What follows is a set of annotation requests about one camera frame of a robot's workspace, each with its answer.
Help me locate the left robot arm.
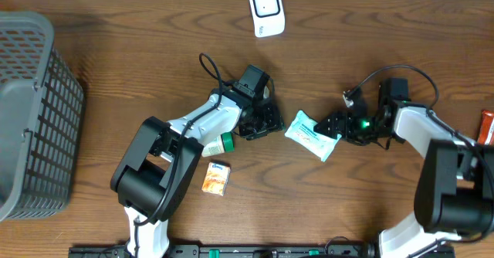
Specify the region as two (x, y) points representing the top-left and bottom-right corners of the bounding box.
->
(110, 87), (284, 257)

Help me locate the red snack packet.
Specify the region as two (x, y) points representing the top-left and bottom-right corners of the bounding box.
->
(477, 110), (494, 146)

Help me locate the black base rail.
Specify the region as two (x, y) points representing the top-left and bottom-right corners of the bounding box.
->
(69, 243), (456, 258)

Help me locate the orange tissue pack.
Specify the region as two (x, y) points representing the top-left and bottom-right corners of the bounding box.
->
(201, 162), (231, 196)

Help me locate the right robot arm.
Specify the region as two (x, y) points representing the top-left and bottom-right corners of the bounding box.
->
(314, 87), (493, 257)

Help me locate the grey plastic basket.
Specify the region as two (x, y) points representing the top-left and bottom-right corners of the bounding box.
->
(1, 12), (86, 221)

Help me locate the teal wet wipes pack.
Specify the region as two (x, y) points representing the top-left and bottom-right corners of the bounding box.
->
(285, 110), (341, 162)

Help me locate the green lid jar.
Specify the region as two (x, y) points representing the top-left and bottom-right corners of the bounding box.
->
(201, 132), (235, 157)

